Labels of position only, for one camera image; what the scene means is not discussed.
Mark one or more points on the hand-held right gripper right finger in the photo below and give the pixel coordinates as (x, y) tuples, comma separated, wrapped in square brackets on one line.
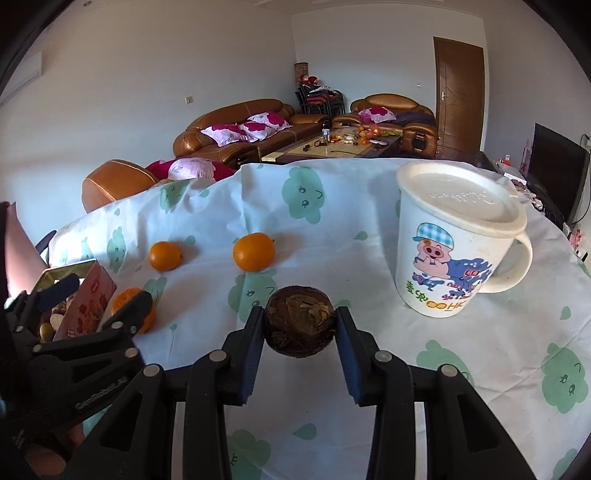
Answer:
[(351, 360)]

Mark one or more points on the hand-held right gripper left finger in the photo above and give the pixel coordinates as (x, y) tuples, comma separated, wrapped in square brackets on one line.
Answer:
[(251, 360)]

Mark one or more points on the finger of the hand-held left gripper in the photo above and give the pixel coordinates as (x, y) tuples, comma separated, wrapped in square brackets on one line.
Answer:
[(134, 323), (60, 287)]

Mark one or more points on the red and gold tin box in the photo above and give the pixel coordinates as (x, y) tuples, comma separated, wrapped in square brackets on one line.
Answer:
[(87, 300)]

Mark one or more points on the brown water chestnut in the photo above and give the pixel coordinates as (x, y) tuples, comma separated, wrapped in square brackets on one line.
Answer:
[(298, 321)]

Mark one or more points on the person's left hand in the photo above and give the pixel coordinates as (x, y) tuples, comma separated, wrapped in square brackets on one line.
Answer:
[(46, 461)]

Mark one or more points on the small orange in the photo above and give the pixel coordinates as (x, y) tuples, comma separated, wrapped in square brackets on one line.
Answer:
[(165, 255), (121, 300), (253, 251)]

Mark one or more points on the pink jug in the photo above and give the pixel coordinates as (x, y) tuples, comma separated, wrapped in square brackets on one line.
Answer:
[(23, 249)]

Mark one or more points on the round brown leather armchair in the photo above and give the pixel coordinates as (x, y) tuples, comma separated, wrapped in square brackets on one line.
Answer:
[(115, 184)]

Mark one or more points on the white cartoon pig mug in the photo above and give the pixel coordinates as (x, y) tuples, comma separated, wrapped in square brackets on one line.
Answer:
[(443, 277)]

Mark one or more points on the pale pink pillow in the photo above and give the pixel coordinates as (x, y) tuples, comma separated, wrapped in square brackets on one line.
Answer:
[(191, 168)]

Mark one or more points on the white plastic mug lid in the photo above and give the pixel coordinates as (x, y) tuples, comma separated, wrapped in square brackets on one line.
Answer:
[(461, 198)]

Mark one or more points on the pink flower print pillow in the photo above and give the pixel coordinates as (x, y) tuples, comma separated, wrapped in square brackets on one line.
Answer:
[(376, 114), (221, 134), (256, 131), (272, 119)]

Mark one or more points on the wooden coffee table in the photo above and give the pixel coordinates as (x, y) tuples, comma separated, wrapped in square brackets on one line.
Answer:
[(318, 147)]

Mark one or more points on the pile of small oranges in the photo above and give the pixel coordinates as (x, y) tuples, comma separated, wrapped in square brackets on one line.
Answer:
[(367, 134)]

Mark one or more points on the long brown leather sofa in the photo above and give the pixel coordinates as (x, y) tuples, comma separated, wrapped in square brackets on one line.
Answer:
[(231, 115)]

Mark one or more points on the low television stand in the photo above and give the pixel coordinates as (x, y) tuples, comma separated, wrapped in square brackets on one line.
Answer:
[(545, 207)]

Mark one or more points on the dark blanket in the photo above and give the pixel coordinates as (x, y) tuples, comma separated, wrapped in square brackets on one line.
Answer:
[(415, 117)]

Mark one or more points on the stacked dark chairs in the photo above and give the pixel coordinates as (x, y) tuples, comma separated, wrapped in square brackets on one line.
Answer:
[(321, 99)]

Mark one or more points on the black flat television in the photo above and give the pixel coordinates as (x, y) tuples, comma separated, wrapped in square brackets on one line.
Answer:
[(556, 170)]

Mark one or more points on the brown wooden door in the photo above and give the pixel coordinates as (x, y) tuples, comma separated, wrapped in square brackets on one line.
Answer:
[(459, 92)]

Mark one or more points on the tall patterned floor vase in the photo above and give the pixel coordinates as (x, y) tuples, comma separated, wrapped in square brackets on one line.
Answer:
[(301, 74)]

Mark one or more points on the white wall air conditioner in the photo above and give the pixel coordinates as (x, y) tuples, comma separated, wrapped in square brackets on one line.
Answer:
[(21, 76)]

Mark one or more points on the wall power outlet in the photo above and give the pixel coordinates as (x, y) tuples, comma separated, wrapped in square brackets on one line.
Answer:
[(586, 141)]

